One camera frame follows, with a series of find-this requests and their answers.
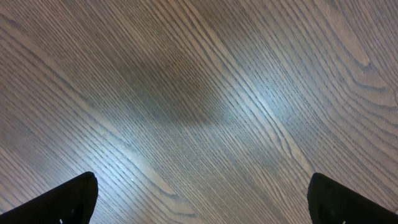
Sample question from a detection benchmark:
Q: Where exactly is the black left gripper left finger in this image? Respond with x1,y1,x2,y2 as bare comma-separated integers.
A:
1,172,98,224

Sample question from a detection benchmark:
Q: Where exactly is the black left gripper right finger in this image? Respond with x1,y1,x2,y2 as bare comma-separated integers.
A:
307,173,397,224

